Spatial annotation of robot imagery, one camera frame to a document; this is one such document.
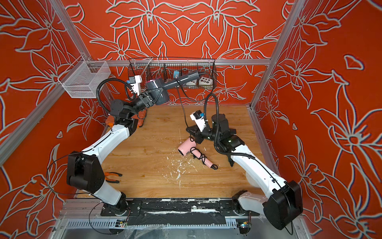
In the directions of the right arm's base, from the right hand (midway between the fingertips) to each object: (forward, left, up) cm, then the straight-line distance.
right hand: (184, 129), depth 71 cm
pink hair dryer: (+3, 0, -23) cm, 23 cm away
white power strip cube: (+37, -11, +2) cm, 39 cm away
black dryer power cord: (+48, -3, -23) cm, 53 cm away
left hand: (+8, +9, +18) cm, 22 cm away
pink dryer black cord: (-1, -7, -24) cm, 25 cm away
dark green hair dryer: (-4, -27, -26) cm, 38 cm away
